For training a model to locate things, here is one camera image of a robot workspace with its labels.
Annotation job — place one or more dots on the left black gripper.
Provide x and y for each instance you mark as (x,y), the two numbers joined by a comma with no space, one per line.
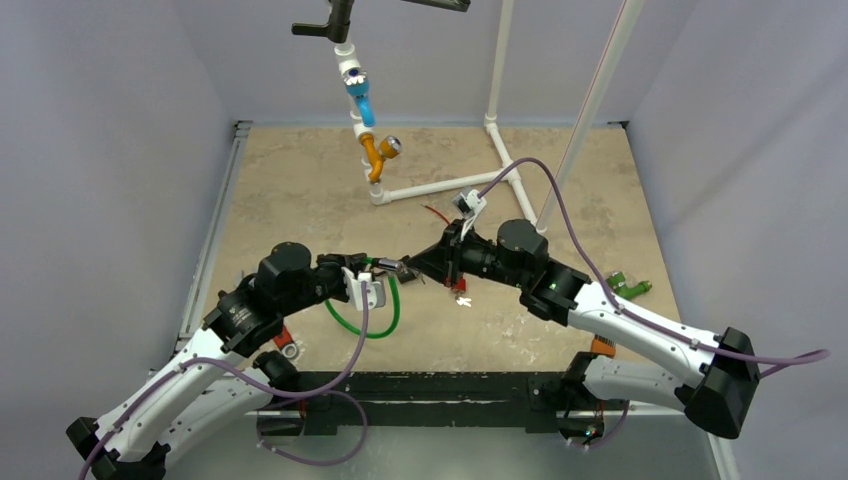
(337,262)

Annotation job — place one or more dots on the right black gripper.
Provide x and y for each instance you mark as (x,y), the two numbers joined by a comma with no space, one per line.
(452,250)

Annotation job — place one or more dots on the red cable lock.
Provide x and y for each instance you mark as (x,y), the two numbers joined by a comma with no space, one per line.
(437,213)

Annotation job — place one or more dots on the black padlock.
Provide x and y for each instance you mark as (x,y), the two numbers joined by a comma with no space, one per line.
(405,280)

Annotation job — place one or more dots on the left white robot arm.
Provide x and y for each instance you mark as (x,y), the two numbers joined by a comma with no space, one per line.
(202,382)

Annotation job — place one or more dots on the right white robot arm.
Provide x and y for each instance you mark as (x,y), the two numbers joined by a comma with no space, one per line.
(710,377)

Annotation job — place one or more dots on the orange hex key set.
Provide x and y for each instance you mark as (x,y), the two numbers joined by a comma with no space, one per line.
(603,346)

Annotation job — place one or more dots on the orange tap valve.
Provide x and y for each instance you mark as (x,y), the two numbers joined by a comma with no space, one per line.
(377,153)

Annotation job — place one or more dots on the blue tap valve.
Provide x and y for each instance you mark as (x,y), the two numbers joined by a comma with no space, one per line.
(357,85)

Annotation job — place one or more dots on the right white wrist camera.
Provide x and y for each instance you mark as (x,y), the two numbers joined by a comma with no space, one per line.
(470,205)

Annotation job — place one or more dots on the red handled adjustable wrench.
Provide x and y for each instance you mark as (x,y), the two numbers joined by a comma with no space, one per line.
(286,344)

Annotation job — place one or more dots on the white PVC pipe frame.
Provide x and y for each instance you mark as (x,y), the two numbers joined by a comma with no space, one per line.
(346,57)

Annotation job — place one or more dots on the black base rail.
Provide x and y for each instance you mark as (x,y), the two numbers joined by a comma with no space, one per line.
(534,402)

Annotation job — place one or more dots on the black crank handle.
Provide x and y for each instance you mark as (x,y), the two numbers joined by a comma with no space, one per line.
(336,28)

